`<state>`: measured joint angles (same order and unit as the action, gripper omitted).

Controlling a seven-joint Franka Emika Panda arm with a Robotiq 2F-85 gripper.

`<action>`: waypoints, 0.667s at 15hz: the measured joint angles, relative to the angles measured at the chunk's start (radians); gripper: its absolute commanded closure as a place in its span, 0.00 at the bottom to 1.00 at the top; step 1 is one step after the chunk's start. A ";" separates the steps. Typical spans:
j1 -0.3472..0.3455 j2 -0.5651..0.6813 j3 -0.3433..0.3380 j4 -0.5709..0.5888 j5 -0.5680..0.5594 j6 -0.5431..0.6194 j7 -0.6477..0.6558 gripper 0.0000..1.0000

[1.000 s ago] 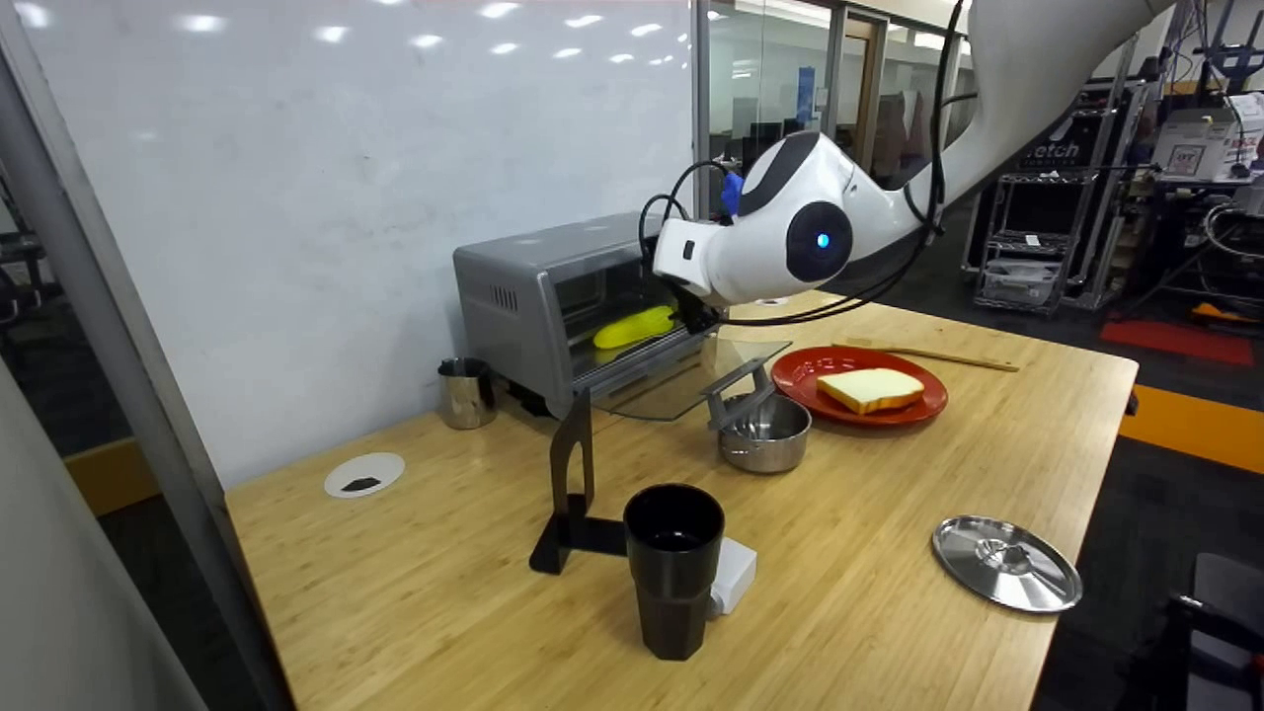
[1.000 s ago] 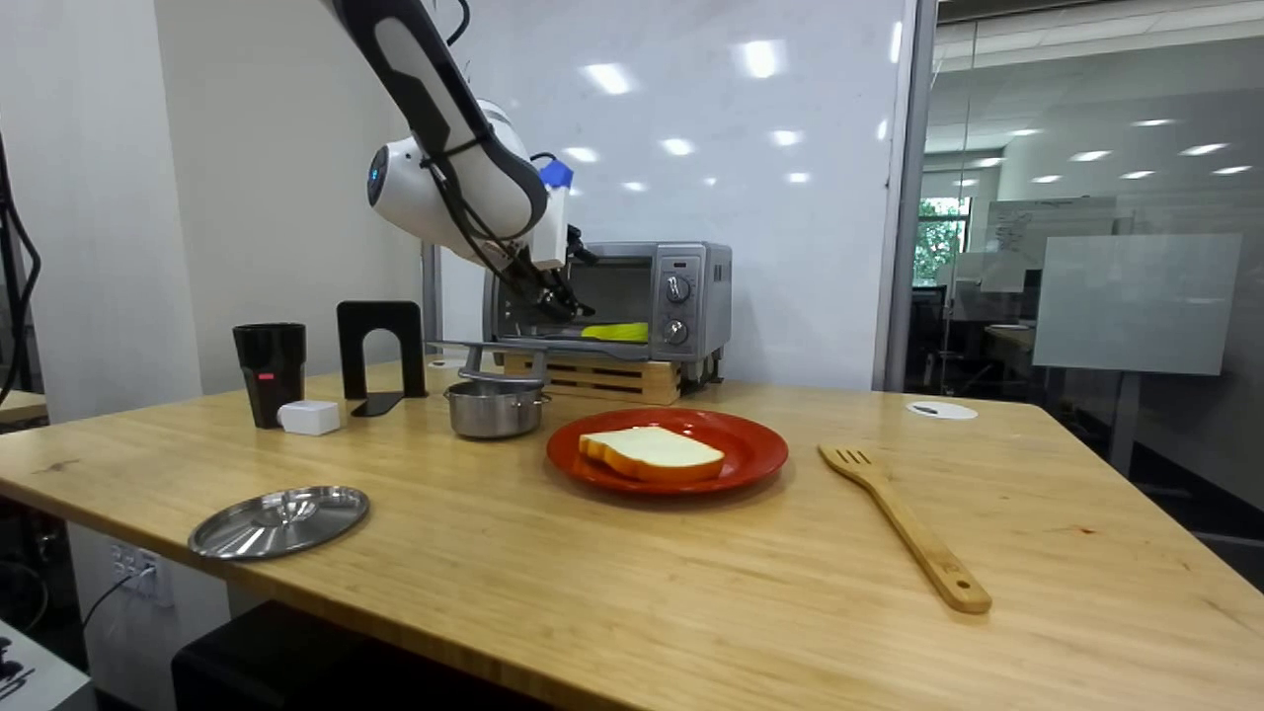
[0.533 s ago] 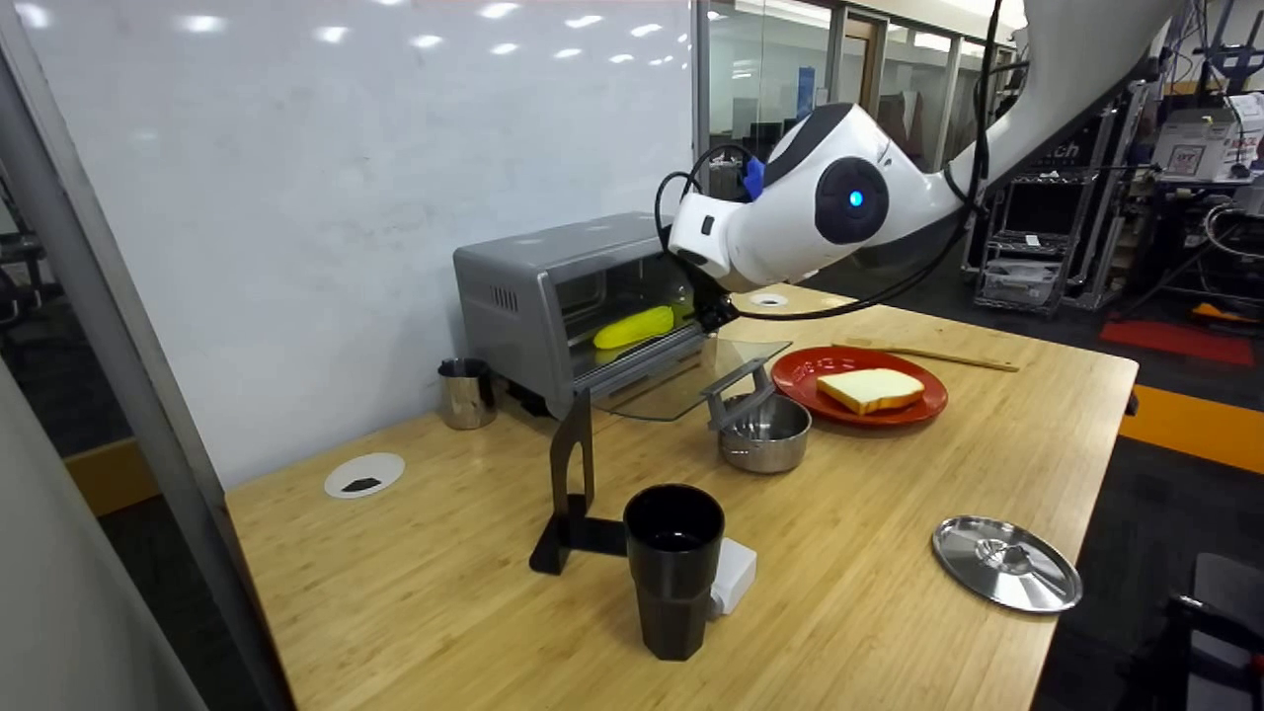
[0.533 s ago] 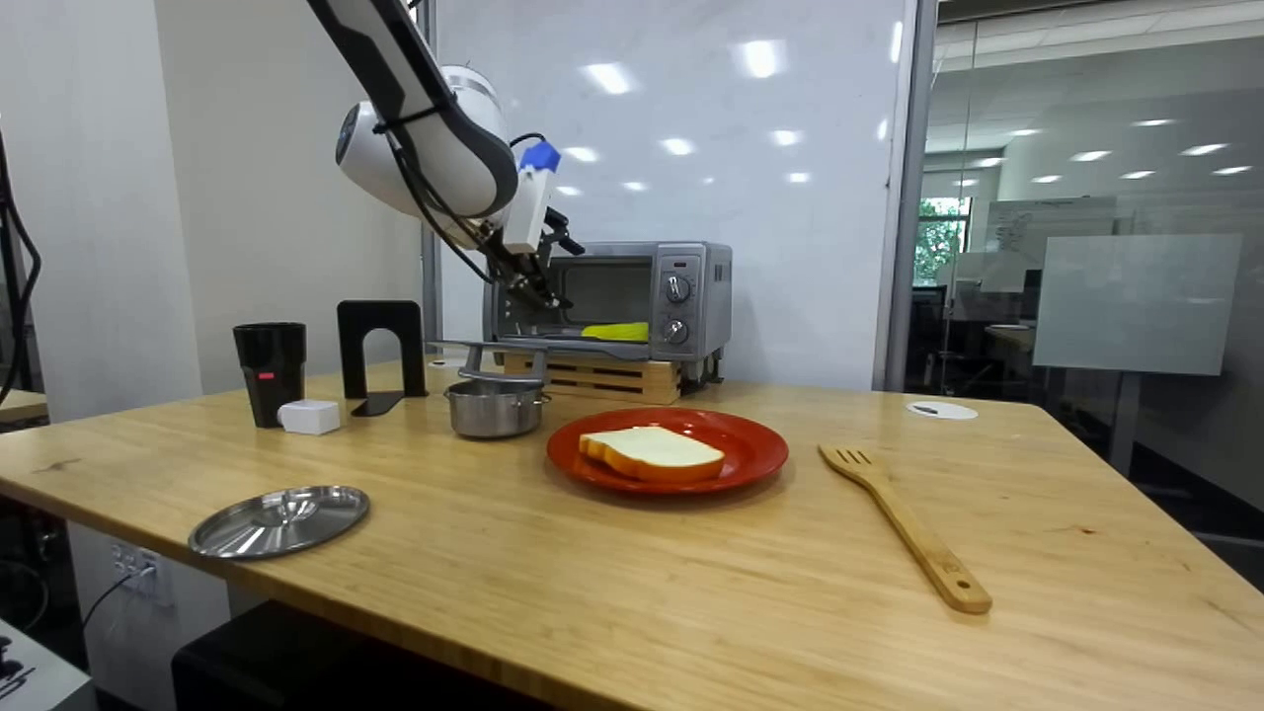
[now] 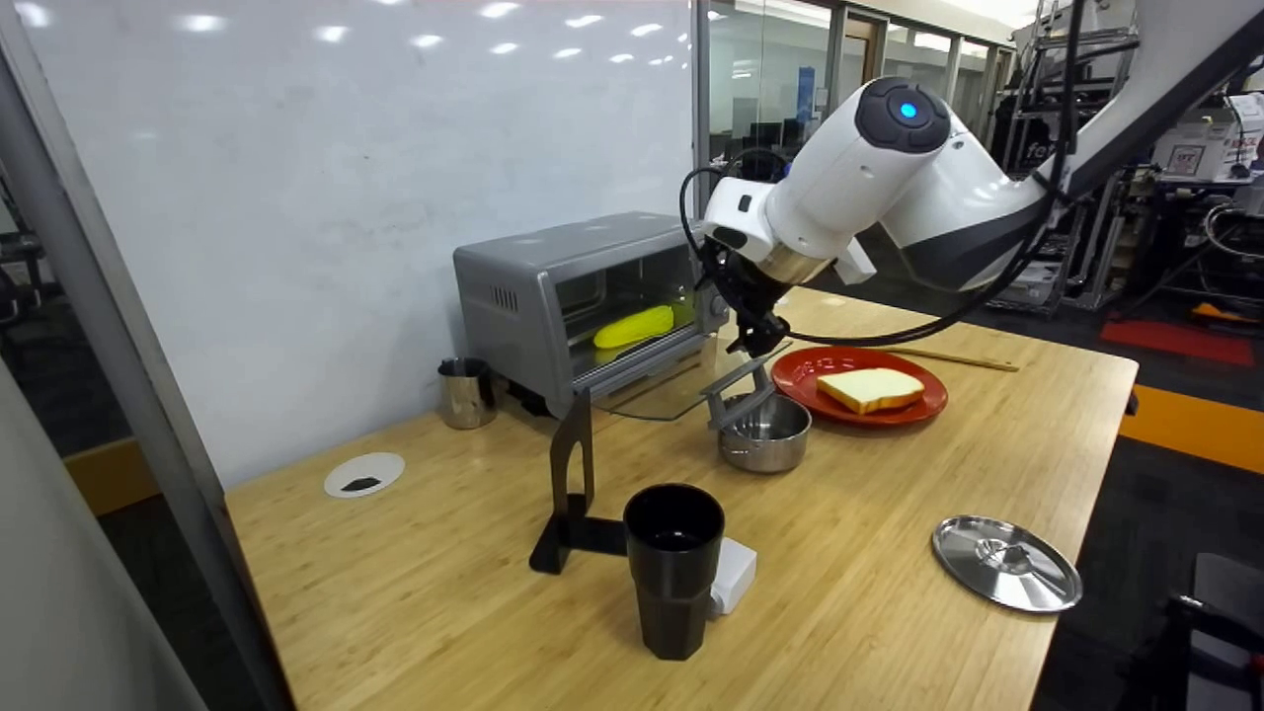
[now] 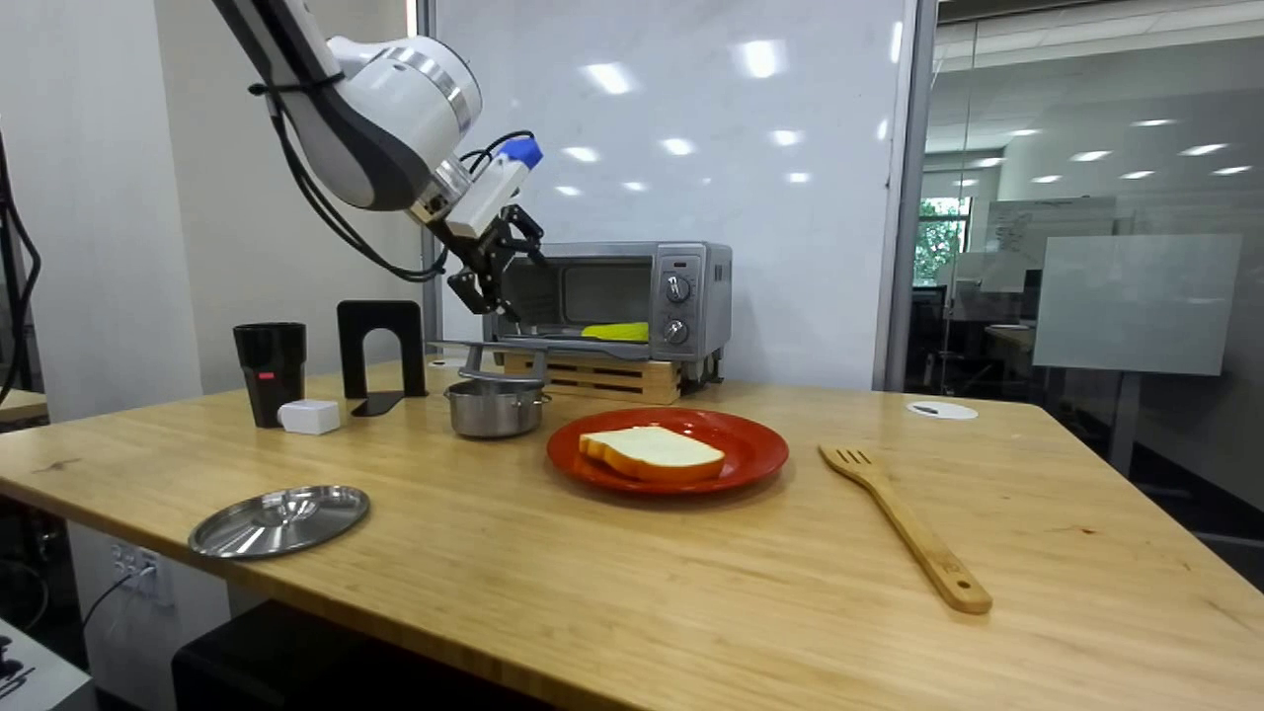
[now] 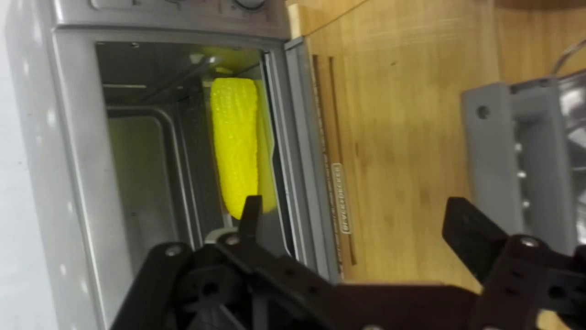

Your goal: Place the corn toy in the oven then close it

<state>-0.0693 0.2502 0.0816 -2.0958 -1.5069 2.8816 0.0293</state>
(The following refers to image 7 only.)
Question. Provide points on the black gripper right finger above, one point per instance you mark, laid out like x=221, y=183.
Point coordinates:
x=519, y=287

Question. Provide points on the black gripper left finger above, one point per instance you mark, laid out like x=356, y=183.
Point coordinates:
x=202, y=287

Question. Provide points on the yellow corn toy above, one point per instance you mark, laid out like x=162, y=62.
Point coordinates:
x=235, y=148

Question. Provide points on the silver toaster oven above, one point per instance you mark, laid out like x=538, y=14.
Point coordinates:
x=74, y=153

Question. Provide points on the small steel pot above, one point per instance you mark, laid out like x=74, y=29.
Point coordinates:
x=578, y=122

